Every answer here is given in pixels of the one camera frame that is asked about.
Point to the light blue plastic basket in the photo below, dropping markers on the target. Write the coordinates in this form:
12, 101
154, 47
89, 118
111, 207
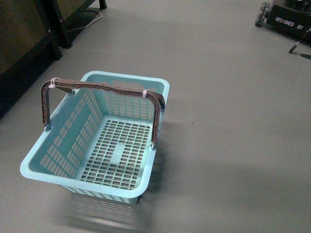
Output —
98, 143

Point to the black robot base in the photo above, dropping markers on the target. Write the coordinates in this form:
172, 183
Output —
288, 20

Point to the black display stand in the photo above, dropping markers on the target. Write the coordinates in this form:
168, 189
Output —
31, 35

